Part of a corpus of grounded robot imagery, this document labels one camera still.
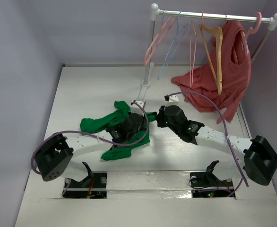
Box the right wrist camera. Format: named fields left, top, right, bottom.
left=164, top=94, right=179, bottom=103

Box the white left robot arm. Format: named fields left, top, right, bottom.
left=30, top=113, right=149, bottom=182

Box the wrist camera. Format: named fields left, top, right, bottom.
left=130, top=99, right=146, bottom=116
left=164, top=94, right=179, bottom=103

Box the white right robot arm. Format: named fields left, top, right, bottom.
left=156, top=105, right=277, bottom=186

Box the white clothes rack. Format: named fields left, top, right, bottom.
left=138, top=3, right=277, bottom=101

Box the pink thick plastic hanger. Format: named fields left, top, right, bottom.
left=144, top=16, right=177, bottom=66

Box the pink hanger holding red shirt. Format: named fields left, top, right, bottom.
left=230, top=11, right=263, bottom=64

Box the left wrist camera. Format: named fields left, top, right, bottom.
left=130, top=99, right=146, bottom=116

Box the wooden clothes hanger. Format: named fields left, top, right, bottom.
left=198, top=12, right=224, bottom=96

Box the red t shirt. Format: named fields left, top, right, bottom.
left=171, top=20, right=252, bottom=123

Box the pink thin wire hanger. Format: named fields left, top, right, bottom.
left=189, top=20, right=198, bottom=87

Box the green t shirt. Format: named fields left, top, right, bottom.
left=80, top=101, right=150, bottom=161

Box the light blue wire hanger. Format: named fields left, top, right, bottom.
left=157, top=10, right=188, bottom=80

